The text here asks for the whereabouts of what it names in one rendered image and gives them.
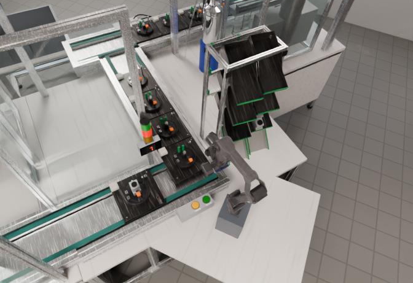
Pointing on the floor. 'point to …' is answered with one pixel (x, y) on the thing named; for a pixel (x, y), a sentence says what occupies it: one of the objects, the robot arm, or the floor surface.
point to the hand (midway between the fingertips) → (219, 167)
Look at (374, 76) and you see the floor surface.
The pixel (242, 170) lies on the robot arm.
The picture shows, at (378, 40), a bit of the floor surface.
